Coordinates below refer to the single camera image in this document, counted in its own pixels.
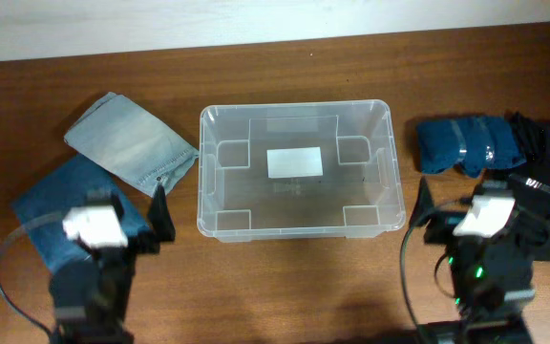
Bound black garment with tape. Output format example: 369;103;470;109
503;163;550;262

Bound light blue folded jeans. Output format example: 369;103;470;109
64;92;199;196

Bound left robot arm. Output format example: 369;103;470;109
49;185;176;344

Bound dark blue folded jeans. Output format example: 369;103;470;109
11;154;149;272

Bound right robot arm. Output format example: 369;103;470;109
399;178;536;343

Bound clear plastic storage bin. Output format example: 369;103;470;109
197;99;406;243

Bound teal garment with tape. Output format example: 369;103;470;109
416;116;526;178

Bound white label in bin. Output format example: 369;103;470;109
266;147;323;179

